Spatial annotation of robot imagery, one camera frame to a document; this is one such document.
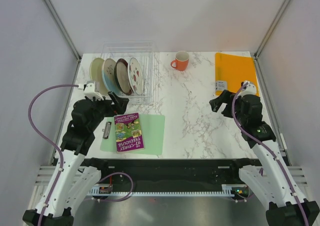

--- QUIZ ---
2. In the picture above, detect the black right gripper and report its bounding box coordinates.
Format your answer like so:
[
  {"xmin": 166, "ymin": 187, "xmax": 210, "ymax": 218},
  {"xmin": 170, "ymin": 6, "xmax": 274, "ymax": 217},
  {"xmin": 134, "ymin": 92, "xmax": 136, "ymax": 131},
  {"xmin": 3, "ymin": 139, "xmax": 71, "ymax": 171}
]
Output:
[{"xmin": 209, "ymin": 89, "xmax": 247, "ymax": 125}]

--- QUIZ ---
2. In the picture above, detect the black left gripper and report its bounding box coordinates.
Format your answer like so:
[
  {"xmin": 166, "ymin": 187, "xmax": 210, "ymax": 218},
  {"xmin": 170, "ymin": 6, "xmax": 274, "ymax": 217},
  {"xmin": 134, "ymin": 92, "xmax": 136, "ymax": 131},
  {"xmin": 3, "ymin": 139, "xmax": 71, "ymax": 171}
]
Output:
[{"xmin": 87, "ymin": 91, "xmax": 129, "ymax": 131}]

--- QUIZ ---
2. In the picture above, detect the watermelon pattern plate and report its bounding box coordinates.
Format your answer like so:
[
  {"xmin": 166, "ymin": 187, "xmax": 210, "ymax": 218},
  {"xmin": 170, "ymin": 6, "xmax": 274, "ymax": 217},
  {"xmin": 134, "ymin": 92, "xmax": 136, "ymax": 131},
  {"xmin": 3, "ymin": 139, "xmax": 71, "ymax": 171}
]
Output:
[{"xmin": 127, "ymin": 57, "xmax": 144, "ymax": 95}]

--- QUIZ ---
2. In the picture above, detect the dark red rimmed plate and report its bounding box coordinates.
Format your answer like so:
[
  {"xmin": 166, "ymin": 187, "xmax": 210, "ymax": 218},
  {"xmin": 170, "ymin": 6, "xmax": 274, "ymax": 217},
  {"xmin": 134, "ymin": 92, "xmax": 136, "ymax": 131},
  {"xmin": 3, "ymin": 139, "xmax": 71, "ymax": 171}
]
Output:
[{"xmin": 114, "ymin": 58, "xmax": 132, "ymax": 95}]

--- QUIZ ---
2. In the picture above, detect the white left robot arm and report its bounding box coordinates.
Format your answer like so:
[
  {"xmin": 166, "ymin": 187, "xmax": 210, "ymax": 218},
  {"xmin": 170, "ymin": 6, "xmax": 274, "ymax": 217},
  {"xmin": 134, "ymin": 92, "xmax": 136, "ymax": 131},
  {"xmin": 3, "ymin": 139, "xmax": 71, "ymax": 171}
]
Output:
[{"xmin": 22, "ymin": 92, "xmax": 129, "ymax": 226}]

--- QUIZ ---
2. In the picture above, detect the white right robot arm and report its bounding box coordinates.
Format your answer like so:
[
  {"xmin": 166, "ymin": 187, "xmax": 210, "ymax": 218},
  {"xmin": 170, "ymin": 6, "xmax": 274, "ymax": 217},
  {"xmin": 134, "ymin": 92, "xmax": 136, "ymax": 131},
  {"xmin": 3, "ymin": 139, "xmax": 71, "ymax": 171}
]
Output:
[{"xmin": 209, "ymin": 90, "xmax": 320, "ymax": 226}]

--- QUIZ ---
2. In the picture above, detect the purple treehouse book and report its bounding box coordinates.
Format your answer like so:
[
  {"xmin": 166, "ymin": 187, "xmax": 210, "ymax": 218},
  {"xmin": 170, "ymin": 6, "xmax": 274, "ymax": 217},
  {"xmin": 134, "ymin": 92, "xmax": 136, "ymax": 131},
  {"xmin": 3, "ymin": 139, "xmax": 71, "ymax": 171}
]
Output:
[{"xmin": 114, "ymin": 113, "xmax": 145, "ymax": 153}]

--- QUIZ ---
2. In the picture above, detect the orange plastic folder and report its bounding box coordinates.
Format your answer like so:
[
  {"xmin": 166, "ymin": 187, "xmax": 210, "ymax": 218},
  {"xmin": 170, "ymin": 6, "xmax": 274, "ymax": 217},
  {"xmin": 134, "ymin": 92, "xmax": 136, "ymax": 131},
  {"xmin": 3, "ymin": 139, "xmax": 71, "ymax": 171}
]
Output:
[{"xmin": 215, "ymin": 53, "xmax": 260, "ymax": 96}]

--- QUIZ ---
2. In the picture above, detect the green clipboard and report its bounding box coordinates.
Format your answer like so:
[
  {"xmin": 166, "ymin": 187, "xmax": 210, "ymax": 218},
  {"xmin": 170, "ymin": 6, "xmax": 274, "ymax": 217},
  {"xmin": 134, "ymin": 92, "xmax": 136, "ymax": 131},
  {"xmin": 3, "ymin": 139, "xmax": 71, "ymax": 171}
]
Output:
[{"xmin": 100, "ymin": 114, "xmax": 165, "ymax": 155}]

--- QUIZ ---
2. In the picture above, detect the blue white floral plate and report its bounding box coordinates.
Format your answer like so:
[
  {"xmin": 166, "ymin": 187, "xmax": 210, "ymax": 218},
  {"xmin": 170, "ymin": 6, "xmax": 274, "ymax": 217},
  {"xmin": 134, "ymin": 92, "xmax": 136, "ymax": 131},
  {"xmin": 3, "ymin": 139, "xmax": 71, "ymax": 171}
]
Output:
[{"xmin": 101, "ymin": 58, "xmax": 120, "ymax": 95}]

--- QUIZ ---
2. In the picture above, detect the cream green plate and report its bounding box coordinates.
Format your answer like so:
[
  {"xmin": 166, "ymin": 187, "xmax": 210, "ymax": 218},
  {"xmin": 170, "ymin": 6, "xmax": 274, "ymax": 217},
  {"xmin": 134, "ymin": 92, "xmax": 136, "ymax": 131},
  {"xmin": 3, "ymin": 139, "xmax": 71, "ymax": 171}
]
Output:
[{"xmin": 89, "ymin": 58, "xmax": 104, "ymax": 86}]

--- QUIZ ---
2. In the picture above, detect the orange ceramic mug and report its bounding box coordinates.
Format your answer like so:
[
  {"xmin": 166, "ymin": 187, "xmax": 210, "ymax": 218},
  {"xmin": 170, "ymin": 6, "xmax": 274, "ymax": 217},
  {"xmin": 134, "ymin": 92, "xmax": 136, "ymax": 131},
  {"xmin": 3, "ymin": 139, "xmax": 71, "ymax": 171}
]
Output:
[{"xmin": 170, "ymin": 51, "xmax": 190, "ymax": 71}]

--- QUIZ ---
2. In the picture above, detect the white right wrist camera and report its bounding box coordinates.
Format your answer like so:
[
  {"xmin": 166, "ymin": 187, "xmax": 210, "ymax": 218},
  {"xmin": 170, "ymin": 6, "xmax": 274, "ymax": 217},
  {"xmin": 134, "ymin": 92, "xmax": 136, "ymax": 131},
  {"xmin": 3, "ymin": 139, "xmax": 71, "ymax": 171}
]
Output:
[{"xmin": 239, "ymin": 80, "xmax": 258, "ymax": 97}]

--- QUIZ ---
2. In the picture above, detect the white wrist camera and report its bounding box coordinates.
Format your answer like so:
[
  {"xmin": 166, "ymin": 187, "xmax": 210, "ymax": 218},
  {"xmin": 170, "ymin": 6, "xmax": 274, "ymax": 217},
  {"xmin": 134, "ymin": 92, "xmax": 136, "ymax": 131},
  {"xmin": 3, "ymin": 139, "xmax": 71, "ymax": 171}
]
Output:
[
  {"xmin": 77, "ymin": 81, "xmax": 105, "ymax": 101},
  {"xmin": 239, "ymin": 80, "xmax": 258, "ymax": 97}
]

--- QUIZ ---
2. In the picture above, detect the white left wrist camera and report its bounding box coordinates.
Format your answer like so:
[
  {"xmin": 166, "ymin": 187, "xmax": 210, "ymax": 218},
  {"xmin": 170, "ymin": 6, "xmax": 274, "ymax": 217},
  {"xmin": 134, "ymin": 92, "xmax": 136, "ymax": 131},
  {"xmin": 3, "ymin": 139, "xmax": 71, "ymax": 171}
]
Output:
[{"xmin": 77, "ymin": 81, "xmax": 105, "ymax": 101}]

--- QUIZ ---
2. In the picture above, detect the clear wire dish rack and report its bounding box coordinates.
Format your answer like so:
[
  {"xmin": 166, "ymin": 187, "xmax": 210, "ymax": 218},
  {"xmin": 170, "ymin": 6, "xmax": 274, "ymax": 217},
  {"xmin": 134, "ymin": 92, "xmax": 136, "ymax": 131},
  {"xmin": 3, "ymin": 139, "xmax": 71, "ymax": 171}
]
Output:
[{"xmin": 100, "ymin": 41, "xmax": 159, "ymax": 105}]

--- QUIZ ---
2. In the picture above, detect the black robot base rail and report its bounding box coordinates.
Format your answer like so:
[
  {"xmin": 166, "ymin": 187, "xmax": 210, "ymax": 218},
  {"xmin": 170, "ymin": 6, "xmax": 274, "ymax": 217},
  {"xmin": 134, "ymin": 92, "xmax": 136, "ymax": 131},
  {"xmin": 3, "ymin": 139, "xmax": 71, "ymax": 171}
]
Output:
[{"xmin": 82, "ymin": 158, "xmax": 261, "ymax": 192}]

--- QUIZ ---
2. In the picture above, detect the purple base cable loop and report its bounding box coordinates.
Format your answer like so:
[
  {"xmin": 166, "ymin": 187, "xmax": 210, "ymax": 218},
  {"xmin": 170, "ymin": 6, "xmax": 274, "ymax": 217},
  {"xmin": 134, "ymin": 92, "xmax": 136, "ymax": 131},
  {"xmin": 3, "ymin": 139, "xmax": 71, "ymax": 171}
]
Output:
[{"xmin": 91, "ymin": 172, "xmax": 134, "ymax": 202}]

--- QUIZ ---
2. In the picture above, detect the white slotted cable duct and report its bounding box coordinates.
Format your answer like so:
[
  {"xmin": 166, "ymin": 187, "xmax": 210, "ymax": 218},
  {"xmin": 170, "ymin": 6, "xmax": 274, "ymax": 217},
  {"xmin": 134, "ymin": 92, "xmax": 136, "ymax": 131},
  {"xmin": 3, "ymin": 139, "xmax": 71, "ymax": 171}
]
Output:
[{"xmin": 87, "ymin": 184, "xmax": 247, "ymax": 198}]

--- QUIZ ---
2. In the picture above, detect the left aluminium frame post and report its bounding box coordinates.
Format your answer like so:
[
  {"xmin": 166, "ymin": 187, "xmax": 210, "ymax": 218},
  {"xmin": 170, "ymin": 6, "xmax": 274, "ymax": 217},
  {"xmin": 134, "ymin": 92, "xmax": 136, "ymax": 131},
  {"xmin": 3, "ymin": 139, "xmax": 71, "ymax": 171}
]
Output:
[{"xmin": 42, "ymin": 0, "xmax": 82, "ymax": 62}]

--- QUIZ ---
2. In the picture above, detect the aluminium frame post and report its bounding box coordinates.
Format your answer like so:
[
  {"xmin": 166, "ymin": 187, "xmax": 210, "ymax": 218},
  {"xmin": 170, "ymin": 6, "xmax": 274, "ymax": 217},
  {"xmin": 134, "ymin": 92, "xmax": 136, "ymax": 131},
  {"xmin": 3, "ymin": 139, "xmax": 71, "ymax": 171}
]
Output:
[
  {"xmin": 42, "ymin": 0, "xmax": 82, "ymax": 62},
  {"xmin": 252, "ymin": 0, "xmax": 292, "ymax": 60}
]

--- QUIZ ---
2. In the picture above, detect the right aluminium frame post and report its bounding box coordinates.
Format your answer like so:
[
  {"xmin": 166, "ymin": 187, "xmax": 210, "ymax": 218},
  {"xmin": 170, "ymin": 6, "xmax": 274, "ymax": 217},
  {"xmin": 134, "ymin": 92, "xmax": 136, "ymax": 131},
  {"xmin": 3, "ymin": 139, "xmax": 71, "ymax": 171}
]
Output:
[{"xmin": 252, "ymin": 0, "xmax": 292, "ymax": 60}]

